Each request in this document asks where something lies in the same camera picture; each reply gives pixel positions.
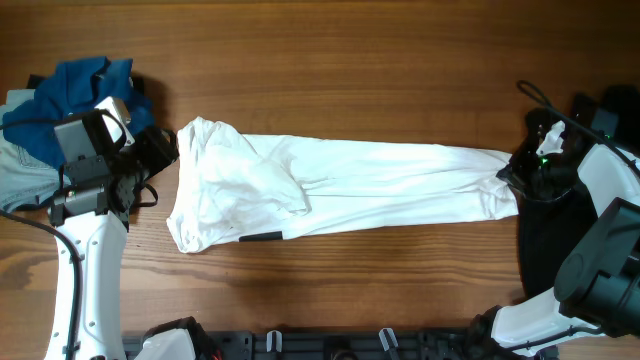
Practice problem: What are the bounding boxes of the white t-shirt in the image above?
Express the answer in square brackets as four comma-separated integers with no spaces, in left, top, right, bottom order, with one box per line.
[167,118,518,253]

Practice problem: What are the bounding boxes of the black garment right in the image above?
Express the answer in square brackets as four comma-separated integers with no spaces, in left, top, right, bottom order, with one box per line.
[514,84,640,299]

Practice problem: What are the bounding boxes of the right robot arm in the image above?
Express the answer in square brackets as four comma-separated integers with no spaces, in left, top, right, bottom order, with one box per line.
[464,108,639,359]

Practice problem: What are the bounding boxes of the light blue jeans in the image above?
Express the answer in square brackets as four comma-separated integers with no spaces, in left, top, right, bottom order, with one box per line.
[0,88,66,215]

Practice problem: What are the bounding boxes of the blue polo shirt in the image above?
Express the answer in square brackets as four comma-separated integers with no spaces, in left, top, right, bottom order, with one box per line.
[3,56,155,168]

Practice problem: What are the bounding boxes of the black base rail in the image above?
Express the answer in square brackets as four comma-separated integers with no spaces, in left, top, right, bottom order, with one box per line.
[122,327,559,360]

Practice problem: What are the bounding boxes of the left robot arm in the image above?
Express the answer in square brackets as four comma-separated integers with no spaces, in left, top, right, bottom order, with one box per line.
[45,109,179,359]

